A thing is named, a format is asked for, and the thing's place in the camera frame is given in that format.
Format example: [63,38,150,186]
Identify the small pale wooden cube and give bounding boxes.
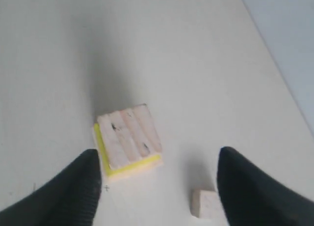
[191,190,223,220]

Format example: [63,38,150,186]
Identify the yellow cube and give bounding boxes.
[93,123,162,181]

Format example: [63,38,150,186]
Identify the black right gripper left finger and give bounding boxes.
[0,149,102,226]

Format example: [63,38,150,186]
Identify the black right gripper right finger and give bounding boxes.
[216,146,314,226]

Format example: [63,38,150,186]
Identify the medium plywood cube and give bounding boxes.
[96,104,162,170]

